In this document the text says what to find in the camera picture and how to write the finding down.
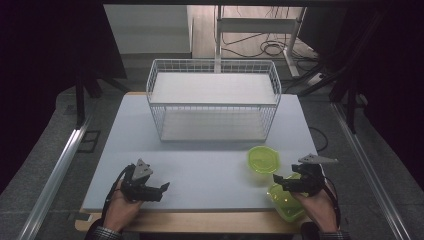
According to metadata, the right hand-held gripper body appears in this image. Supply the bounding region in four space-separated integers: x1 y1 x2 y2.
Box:
291 153 339 197

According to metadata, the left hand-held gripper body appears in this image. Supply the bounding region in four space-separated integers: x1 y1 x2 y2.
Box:
119 158 164 202

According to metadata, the green plastic container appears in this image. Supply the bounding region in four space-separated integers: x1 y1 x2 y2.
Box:
266 172 308 223

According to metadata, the green plastic lid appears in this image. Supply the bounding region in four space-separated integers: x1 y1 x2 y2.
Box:
246 145 281 175

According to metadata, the white wire shelf rack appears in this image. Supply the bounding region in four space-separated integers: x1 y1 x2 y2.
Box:
145 58 283 143

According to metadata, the person's left hand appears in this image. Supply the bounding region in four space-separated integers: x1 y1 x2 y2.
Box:
104 179 144 232

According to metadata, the person's right hand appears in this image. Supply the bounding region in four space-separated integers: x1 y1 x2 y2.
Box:
293 188 339 233

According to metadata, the white power strip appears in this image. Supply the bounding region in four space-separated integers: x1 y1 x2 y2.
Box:
305 72 327 87

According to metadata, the black stand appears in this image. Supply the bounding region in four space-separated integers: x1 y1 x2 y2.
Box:
297 9 388 135
73 63 131 130

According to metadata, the white cabinet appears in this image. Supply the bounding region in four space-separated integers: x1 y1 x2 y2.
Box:
102 4 194 60

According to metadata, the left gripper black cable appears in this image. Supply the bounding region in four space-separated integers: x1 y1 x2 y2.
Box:
101 164 132 219

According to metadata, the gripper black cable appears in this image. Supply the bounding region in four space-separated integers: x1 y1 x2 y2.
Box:
101 164 132 219
322 175 343 228

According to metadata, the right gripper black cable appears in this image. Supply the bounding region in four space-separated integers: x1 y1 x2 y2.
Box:
322 175 343 228

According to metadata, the black floor cable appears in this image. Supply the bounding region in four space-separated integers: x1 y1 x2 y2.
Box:
308 125 330 154

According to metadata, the silver metal rail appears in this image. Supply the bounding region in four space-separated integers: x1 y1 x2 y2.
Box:
330 100 413 240
17 114 93 240

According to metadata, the tangle of black floor cables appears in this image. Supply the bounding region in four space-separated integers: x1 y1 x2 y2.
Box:
221 5 319 63

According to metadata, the white desk frame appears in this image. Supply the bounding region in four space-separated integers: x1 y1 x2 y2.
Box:
214 4 308 78

